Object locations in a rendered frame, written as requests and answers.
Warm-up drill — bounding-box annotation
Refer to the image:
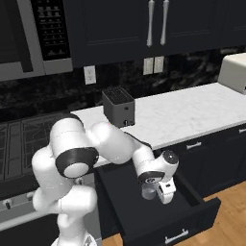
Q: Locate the black upper cupboard door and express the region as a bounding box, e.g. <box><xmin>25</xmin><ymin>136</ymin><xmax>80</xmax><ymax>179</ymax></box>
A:
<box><xmin>157</xmin><ymin>0</ymin><xmax>224</xmax><ymax>58</ymax></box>
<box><xmin>62</xmin><ymin>0</ymin><xmax>158</xmax><ymax>69</ymax></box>
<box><xmin>220</xmin><ymin>0</ymin><xmax>246</xmax><ymax>50</ymax></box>

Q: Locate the white wall outlet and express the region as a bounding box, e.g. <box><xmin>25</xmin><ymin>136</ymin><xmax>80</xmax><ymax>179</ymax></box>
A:
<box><xmin>83</xmin><ymin>64</ymin><xmax>97</xmax><ymax>86</ymax></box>
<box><xmin>153</xmin><ymin>55</ymin><xmax>165</xmax><ymax>74</ymax></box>
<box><xmin>142</xmin><ymin>57</ymin><xmax>155</xmax><ymax>76</ymax></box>

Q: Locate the black cupboard door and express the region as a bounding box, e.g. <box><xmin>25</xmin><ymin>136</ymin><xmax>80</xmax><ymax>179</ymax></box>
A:
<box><xmin>178</xmin><ymin>143</ymin><xmax>225</xmax><ymax>198</ymax></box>
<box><xmin>220</xmin><ymin>134</ymin><xmax>246</xmax><ymax>190</ymax></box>
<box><xmin>62</xmin><ymin>0</ymin><xmax>158</xmax><ymax>69</ymax></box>
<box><xmin>157</xmin><ymin>0</ymin><xmax>224</xmax><ymax>58</ymax></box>
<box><xmin>220</xmin><ymin>0</ymin><xmax>246</xmax><ymax>50</ymax></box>

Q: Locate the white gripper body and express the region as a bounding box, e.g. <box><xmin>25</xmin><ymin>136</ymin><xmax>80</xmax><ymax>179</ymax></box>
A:
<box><xmin>159</xmin><ymin>188</ymin><xmax>178</xmax><ymax>206</ymax></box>

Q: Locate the white box appliance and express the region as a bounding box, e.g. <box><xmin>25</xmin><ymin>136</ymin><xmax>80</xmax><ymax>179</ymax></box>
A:
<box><xmin>217</xmin><ymin>52</ymin><xmax>246</xmax><ymax>96</ymax></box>

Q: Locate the silver cupboard door handle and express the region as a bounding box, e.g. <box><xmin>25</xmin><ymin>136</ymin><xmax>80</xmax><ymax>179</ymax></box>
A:
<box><xmin>146</xmin><ymin>0</ymin><xmax>156</xmax><ymax>48</ymax></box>
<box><xmin>160</xmin><ymin>0</ymin><xmax>170</xmax><ymax>46</ymax></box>

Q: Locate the black lower cupboard door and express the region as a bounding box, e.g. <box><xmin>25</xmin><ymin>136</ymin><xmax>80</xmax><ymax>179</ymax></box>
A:
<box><xmin>178</xmin><ymin>143</ymin><xmax>225</xmax><ymax>198</ymax></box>
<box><xmin>220</xmin><ymin>134</ymin><xmax>246</xmax><ymax>190</ymax></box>

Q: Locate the open black drawer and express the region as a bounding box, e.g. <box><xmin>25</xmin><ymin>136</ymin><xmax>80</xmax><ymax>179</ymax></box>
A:
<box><xmin>93</xmin><ymin>149</ymin><xmax>222</xmax><ymax>246</ymax></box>

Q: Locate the microwave oven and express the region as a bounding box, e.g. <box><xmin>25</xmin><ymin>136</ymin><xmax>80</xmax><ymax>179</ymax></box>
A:
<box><xmin>0</xmin><ymin>0</ymin><xmax>74</xmax><ymax>83</ymax></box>

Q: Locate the dark grey toaster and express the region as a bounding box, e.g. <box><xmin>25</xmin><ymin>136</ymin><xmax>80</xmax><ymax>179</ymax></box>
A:
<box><xmin>101</xmin><ymin>86</ymin><xmax>136</xmax><ymax>129</ymax></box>

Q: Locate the silver open drawer handle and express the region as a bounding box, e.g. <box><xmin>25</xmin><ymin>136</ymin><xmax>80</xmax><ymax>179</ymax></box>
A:
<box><xmin>164</xmin><ymin>228</ymin><xmax>190</xmax><ymax>245</ymax></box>

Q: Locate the black stove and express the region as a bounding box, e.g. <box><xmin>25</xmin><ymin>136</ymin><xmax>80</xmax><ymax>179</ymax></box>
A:
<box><xmin>0</xmin><ymin>111</ymin><xmax>103</xmax><ymax>246</ymax></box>

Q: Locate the stove knob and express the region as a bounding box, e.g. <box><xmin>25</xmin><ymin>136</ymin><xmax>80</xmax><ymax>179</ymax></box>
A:
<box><xmin>2</xmin><ymin>198</ymin><xmax>13</xmax><ymax>210</ymax></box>
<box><xmin>26</xmin><ymin>190</ymin><xmax>37</xmax><ymax>202</ymax></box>

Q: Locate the closed black drawer front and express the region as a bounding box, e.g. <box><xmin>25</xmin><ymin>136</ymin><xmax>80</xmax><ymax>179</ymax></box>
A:
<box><xmin>235</xmin><ymin>122</ymin><xmax>246</xmax><ymax>138</ymax></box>
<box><xmin>166</xmin><ymin>132</ymin><xmax>239</xmax><ymax>162</ymax></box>

